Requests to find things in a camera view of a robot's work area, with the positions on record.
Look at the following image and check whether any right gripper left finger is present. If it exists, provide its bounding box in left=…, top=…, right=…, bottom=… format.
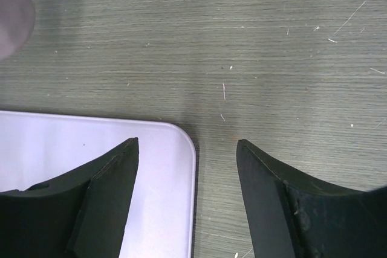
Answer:
left=1, top=138, right=139, bottom=257

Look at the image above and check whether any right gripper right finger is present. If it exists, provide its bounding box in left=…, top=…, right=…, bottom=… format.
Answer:
left=236, top=140, right=386, bottom=257

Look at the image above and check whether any purple translucent cup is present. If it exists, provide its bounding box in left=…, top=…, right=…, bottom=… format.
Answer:
left=1, top=0, right=36, bottom=60

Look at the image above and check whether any lilac plastic tray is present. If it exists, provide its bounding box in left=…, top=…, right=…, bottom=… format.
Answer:
left=1, top=111, right=196, bottom=257

